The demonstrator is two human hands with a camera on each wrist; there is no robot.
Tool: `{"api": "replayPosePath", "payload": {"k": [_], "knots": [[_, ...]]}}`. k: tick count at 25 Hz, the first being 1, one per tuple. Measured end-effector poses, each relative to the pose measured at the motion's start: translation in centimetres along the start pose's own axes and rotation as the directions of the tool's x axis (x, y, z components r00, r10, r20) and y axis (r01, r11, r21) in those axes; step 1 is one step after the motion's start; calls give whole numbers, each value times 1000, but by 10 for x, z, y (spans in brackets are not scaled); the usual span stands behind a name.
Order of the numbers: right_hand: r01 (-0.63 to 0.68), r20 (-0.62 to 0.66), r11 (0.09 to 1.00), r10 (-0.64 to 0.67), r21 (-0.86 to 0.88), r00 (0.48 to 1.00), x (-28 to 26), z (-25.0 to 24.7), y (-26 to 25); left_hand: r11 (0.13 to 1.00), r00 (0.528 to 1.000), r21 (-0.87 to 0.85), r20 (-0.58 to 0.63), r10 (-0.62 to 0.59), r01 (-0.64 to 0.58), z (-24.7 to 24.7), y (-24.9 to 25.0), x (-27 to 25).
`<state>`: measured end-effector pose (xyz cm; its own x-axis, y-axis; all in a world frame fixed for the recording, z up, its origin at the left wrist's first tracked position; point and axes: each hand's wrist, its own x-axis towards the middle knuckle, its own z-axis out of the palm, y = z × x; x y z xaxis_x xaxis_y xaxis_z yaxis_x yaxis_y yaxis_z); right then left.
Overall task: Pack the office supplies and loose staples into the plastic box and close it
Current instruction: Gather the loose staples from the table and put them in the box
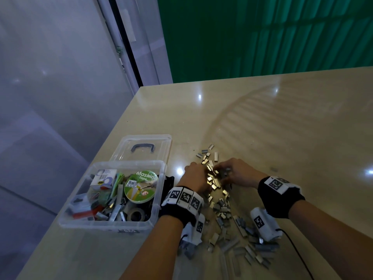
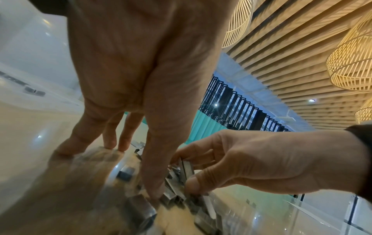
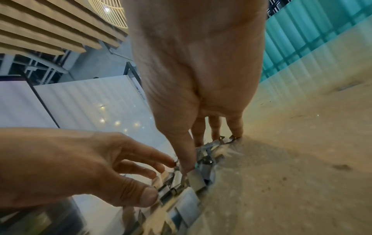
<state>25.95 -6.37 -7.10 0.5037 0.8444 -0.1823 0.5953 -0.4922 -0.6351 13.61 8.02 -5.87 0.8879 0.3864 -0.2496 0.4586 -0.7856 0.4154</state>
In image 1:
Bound red stapler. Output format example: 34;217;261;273
69;208;99;221

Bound green sticky note pad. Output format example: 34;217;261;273
112;175;125;202

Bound black camera cable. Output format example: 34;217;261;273
280;229;315;280

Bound person's right forearm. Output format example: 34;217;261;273
288;200;373;280

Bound green curtain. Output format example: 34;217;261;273
157;0;373;84

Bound transparent storage box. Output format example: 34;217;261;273
57;159;174;233

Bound black window post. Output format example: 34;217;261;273
108;0;144;88

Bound person's right hand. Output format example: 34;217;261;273
214;158;270;189

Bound small clear tape roll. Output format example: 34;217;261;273
126;207;149;222

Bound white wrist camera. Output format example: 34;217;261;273
180;214;206;249
251;207;283;242

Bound transparent box lid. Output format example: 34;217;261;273
110;135;173;164

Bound pile of metal staple strips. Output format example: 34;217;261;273
175;143;281;278

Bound person's left hand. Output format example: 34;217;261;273
176;162;212;195

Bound person's left forearm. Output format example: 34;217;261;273
119;215;185;280

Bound small white staple box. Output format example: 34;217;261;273
89;169;119;191

